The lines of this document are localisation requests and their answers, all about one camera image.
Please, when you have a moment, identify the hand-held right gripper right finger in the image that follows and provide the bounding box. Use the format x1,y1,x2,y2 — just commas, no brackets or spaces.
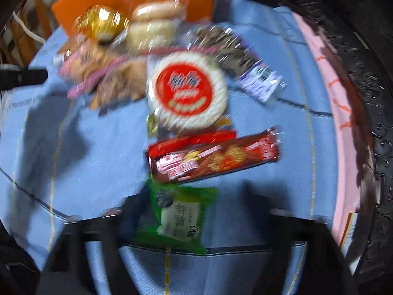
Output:
262,207,353,295

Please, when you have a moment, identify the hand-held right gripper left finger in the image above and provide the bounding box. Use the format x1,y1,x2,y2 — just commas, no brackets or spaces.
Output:
38,191,148,295

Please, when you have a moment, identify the green snack packet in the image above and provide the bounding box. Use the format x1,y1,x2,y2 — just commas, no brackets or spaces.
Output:
133,180,217,255

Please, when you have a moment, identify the small red snack packet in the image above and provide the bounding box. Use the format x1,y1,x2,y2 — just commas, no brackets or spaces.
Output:
147,130,238,160

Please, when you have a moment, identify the blue checked blanket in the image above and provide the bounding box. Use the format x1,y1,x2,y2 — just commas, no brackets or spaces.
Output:
0,0,341,295

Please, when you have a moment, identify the long red biscuit packet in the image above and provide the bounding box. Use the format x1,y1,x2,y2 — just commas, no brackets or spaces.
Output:
149,126,281,184

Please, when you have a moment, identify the pink trimmed cracker packet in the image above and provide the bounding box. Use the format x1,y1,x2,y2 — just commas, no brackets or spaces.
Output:
66,57,148,111
57,40,108,79

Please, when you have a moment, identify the round red white snack packet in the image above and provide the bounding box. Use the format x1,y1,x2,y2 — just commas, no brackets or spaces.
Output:
146,52,229,130

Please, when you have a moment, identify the pink cloth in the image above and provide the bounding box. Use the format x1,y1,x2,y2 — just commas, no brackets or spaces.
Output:
290,12,376,271

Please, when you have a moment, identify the pale bun packet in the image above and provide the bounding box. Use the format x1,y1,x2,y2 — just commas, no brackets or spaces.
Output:
126,18,182,51

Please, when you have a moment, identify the dark purple label snack packet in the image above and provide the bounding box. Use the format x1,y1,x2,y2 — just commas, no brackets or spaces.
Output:
187,26,286,103

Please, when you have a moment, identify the dark fuzzy cloth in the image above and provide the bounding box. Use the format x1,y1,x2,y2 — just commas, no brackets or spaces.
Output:
249,0,393,295

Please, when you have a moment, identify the shiny gold snack packet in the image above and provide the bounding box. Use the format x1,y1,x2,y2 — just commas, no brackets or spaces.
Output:
75,4,130,44

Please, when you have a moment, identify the brown bun packet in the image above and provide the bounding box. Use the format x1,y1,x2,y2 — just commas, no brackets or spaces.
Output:
131,0,192,23

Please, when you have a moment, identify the brown wooden furniture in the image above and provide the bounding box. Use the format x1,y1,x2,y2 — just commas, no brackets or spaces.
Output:
0,0,53,68

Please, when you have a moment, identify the white cable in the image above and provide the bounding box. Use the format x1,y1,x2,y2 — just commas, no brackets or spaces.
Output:
12,11,46,45

